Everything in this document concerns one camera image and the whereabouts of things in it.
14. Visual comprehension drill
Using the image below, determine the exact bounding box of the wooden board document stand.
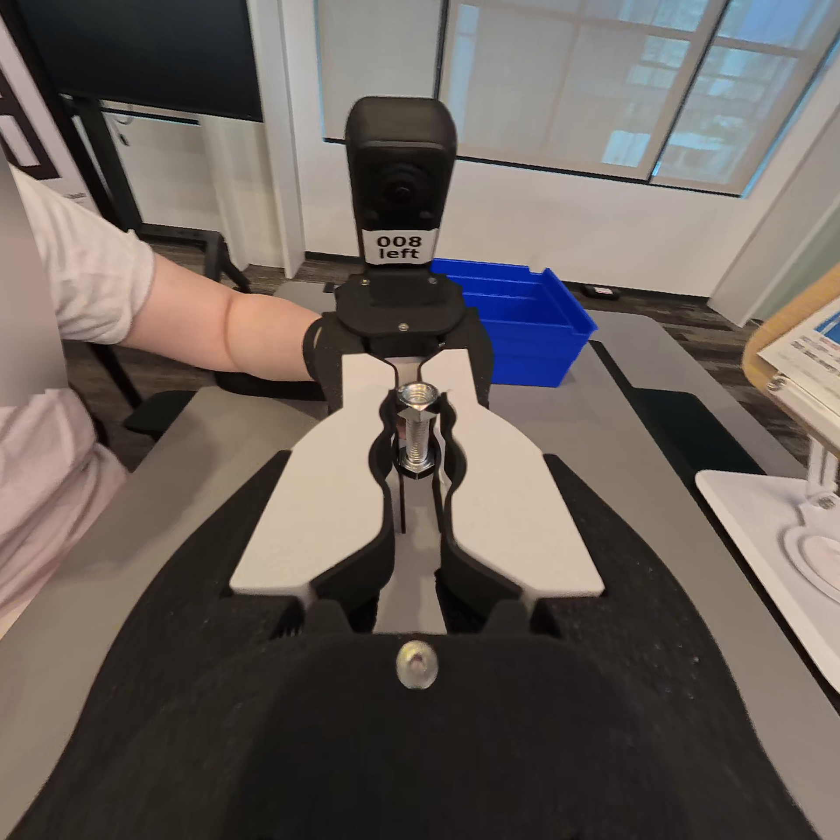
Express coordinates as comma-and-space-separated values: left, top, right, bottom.
696, 266, 840, 691

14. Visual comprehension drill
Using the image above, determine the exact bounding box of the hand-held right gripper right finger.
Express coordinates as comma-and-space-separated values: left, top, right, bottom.
438, 388, 606, 636

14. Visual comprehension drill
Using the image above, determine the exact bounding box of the black white marker poster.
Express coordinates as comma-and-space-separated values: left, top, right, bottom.
0, 16, 99, 214

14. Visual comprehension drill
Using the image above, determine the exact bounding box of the black table cable flap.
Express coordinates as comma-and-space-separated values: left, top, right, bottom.
635, 387, 767, 476

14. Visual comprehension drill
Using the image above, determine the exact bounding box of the white cabinet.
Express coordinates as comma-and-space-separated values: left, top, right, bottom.
98, 101, 221, 231

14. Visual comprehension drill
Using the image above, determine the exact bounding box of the black chair armrest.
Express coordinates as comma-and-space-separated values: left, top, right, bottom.
123, 390, 198, 442

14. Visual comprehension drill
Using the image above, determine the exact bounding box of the large black monitor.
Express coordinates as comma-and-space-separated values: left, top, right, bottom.
20, 0, 265, 123

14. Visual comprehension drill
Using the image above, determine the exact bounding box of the large steel bolt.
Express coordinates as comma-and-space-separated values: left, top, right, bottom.
395, 382, 441, 463

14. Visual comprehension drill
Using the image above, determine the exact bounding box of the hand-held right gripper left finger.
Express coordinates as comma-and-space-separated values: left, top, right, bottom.
230, 387, 398, 636

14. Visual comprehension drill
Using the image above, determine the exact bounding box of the blue plastic bin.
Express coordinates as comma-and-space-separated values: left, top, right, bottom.
430, 258, 599, 388

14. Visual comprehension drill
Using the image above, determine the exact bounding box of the printed instruction poster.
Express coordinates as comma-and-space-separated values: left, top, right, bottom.
758, 298, 840, 421

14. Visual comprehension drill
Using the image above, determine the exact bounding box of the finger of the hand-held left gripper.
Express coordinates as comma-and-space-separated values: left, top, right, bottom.
340, 353, 400, 414
425, 350, 472, 403

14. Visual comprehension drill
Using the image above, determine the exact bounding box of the large window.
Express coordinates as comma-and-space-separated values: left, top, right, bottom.
315, 0, 840, 198

